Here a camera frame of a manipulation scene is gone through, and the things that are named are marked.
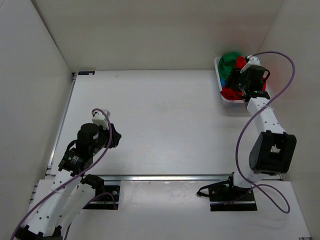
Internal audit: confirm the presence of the red t shirt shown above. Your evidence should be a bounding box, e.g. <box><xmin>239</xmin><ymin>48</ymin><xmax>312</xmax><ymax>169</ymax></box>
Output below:
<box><xmin>220</xmin><ymin>56</ymin><xmax>267</xmax><ymax>101</ymax></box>

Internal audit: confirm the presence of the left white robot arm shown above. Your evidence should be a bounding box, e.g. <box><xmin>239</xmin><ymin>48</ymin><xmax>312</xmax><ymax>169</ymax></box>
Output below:
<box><xmin>11</xmin><ymin>119</ymin><xmax>122</xmax><ymax>240</ymax></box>

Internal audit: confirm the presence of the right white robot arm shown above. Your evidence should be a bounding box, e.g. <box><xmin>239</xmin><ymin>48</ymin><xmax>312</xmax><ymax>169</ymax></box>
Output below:
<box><xmin>197</xmin><ymin>64</ymin><xmax>297</xmax><ymax>204</ymax></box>

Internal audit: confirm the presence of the blue t shirt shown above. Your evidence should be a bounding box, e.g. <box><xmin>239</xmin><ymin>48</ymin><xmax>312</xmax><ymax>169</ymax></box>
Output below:
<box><xmin>219</xmin><ymin>77</ymin><xmax>225</xmax><ymax>88</ymax></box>

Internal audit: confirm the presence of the white plastic basket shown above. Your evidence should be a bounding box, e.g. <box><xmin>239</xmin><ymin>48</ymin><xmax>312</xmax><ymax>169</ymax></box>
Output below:
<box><xmin>214</xmin><ymin>55</ymin><xmax>271</xmax><ymax>109</ymax></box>

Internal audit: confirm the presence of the green t shirt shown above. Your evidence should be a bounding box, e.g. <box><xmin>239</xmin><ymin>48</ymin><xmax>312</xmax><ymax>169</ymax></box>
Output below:
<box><xmin>218</xmin><ymin>52</ymin><xmax>242</xmax><ymax>80</ymax></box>

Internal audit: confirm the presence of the dark label sticker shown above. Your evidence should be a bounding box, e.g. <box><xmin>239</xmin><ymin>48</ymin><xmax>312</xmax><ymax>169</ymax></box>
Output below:
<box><xmin>77</xmin><ymin>71</ymin><xmax>95</xmax><ymax>76</ymax></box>

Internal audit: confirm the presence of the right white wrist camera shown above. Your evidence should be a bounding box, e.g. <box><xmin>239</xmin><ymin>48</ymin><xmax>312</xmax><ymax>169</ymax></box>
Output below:
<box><xmin>240</xmin><ymin>55</ymin><xmax>260</xmax><ymax>74</ymax></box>

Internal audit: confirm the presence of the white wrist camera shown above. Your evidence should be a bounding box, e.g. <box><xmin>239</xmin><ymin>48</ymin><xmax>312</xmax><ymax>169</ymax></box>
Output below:
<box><xmin>91</xmin><ymin>110</ymin><xmax>109</xmax><ymax>130</ymax></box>
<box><xmin>240</xmin><ymin>55</ymin><xmax>260</xmax><ymax>74</ymax></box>

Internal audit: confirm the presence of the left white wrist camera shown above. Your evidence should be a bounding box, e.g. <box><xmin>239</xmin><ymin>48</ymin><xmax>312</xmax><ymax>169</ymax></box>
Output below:
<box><xmin>91</xmin><ymin>110</ymin><xmax>109</xmax><ymax>130</ymax></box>

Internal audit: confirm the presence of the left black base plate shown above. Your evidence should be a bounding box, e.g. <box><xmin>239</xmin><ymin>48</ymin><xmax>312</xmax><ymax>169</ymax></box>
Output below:
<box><xmin>83</xmin><ymin>181</ymin><xmax>121</xmax><ymax>211</ymax></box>

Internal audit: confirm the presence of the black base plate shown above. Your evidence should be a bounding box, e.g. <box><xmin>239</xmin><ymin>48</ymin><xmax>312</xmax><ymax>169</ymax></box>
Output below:
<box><xmin>208</xmin><ymin>185</ymin><xmax>258</xmax><ymax>212</ymax></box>
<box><xmin>83</xmin><ymin>181</ymin><xmax>121</xmax><ymax>211</ymax></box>

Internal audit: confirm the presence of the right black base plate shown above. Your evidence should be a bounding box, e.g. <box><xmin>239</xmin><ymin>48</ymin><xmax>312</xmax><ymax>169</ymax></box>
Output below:
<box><xmin>208</xmin><ymin>185</ymin><xmax>258</xmax><ymax>212</ymax></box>

